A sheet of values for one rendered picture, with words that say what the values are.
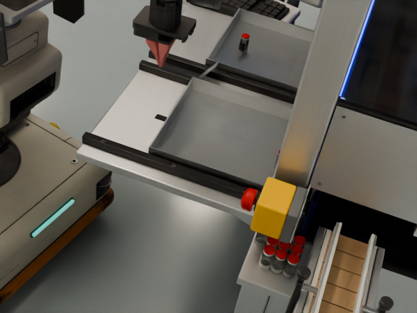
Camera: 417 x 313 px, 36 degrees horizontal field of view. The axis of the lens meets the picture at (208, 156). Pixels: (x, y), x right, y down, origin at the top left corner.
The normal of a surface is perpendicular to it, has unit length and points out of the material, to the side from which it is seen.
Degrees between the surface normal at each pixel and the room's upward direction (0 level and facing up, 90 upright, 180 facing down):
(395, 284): 90
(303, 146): 90
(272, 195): 0
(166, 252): 0
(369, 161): 90
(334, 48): 90
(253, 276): 0
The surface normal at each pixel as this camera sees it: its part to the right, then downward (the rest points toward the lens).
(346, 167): -0.33, 0.63
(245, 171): 0.13, -0.71
